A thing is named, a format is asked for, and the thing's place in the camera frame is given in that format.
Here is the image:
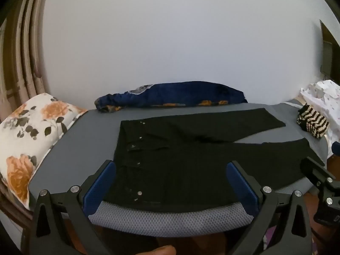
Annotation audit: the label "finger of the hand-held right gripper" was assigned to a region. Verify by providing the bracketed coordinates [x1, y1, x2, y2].
[300, 157, 336, 186]
[316, 183, 340, 208]

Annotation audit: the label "grey mattress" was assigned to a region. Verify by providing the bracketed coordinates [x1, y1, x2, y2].
[28, 99, 330, 238]

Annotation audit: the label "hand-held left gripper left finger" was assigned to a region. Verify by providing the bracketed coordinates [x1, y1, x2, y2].
[28, 160, 116, 255]

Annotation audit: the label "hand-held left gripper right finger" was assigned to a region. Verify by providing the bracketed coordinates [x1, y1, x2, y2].
[226, 161, 319, 255]

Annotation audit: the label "blue floral blanket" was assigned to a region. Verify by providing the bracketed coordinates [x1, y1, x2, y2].
[95, 81, 248, 113]

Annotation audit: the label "wooden bed frame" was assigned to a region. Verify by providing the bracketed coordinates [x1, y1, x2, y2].
[0, 182, 34, 234]

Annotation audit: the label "person's left hand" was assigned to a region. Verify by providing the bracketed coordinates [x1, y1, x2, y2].
[146, 245, 176, 255]

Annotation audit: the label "white printed cloth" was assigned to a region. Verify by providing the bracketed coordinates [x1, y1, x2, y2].
[300, 80, 340, 160]

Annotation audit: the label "purple floral clothing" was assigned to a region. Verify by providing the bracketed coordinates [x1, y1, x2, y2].
[263, 226, 278, 250]

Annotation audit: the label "dark wooden frame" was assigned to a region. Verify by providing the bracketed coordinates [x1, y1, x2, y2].
[319, 20, 340, 77]

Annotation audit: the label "black pants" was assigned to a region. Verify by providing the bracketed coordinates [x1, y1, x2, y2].
[102, 108, 325, 213]

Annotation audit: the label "white floral pillow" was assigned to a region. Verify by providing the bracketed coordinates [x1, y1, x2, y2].
[0, 93, 88, 210]

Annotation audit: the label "beige curtain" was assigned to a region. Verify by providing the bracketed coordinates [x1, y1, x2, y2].
[0, 0, 50, 124]

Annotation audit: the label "striped knit cloth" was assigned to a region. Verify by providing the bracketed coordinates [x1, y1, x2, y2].
[297, 103, 330, 139]

